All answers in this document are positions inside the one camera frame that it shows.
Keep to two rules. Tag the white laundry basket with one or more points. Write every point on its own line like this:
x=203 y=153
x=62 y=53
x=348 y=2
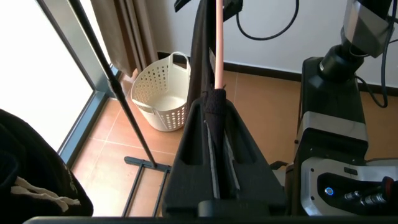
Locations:
x=161 y=93

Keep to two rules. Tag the pink clothes hanger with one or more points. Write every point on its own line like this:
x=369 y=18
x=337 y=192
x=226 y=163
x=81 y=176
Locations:
x=219 y=46

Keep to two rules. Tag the black shorts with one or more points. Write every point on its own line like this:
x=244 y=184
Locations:
x=37 y=174

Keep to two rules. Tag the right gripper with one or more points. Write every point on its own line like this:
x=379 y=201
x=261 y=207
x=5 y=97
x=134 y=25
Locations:
x=233 y=7

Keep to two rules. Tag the brown curtain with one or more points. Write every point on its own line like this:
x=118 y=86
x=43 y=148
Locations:
x=124 y=34

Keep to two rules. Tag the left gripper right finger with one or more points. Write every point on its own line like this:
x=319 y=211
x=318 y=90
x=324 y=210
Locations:
x=255 y=180

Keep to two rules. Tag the black clothes rack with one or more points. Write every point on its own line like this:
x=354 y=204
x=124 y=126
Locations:
x=124 y=102

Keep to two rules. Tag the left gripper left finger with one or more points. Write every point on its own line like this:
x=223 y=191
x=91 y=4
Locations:
x=189 y=180

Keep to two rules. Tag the black garment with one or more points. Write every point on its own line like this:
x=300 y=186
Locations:
x=214 y=124

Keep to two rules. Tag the window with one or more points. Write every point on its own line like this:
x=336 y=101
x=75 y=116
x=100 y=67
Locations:
x=77 y=62

